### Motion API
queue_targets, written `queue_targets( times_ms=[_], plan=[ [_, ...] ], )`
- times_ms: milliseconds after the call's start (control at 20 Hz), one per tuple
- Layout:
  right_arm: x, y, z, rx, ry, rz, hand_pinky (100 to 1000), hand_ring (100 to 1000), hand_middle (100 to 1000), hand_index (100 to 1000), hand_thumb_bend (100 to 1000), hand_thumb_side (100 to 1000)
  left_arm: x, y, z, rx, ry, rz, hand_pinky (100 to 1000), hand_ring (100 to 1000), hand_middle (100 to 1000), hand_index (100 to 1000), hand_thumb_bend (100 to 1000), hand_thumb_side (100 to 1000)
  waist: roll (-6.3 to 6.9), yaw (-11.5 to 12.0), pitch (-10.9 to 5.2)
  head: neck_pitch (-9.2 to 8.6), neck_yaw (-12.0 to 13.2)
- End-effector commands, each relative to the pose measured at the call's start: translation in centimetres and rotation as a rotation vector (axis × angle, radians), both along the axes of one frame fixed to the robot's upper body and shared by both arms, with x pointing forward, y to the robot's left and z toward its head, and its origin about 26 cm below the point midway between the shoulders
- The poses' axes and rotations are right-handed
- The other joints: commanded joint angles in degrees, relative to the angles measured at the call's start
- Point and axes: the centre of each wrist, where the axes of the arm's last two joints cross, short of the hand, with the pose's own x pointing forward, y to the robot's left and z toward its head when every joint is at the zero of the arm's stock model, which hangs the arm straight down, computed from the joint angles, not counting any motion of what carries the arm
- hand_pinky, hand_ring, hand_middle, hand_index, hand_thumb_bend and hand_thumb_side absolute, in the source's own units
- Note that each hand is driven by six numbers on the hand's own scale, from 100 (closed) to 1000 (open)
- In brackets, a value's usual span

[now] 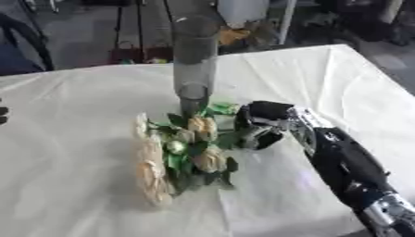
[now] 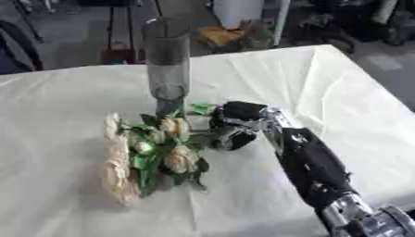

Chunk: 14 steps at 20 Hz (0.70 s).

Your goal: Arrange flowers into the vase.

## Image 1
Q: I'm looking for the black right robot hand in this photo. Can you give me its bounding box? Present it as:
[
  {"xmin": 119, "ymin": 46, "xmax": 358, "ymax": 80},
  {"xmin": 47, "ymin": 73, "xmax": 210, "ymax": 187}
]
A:
[{"xmin": 233, "ymin": 100, "xmax": 297, "ymax": 152}]

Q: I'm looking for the cream artificial flower bouquet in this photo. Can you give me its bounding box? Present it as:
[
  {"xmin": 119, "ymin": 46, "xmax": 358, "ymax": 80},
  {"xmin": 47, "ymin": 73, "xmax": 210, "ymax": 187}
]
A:
[{"xmin": 131, "ymin": 99, "xmax": 244, "ymax": 208}]

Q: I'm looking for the red bag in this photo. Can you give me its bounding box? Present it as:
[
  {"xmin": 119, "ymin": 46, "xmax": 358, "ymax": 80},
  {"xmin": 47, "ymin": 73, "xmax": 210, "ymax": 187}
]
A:
[{"xmin": 107, "ymin": 41, "xmax": 175, "ymax": 65}]

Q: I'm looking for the dark blue chair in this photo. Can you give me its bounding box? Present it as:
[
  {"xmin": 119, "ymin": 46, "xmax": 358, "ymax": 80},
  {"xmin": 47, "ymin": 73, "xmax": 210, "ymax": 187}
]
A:
[{"xmin": 0, "ymin": 11, "xmax": 57, "ymax": 77}]

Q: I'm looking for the white box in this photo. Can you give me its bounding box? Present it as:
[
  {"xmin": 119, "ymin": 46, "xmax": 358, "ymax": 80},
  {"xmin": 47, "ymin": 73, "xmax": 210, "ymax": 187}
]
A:
[{"xmin": 215, "ymin": 0, "xmax": 272, "ymax": 30}]

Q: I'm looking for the black tripod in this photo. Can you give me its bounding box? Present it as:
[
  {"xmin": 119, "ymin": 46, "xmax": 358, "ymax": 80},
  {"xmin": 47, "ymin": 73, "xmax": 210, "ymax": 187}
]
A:
[{"xmin": 111, "ymin": 0, "xmax": 177, "ymax": 63}]

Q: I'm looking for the white pole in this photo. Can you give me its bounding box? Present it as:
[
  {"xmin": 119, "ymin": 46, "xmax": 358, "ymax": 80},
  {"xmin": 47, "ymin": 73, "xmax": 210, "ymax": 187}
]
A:
[{"xmin": 277, "ymin": 0, "xmax": 300, "ymax": 46}]

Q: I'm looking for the yellow crumpled object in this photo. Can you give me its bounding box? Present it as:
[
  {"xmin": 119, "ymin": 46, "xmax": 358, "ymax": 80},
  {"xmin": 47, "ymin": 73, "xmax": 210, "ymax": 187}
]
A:
[{"xmin": 217, "ymin": 27, "xmax": 253, "ymax": 46}]

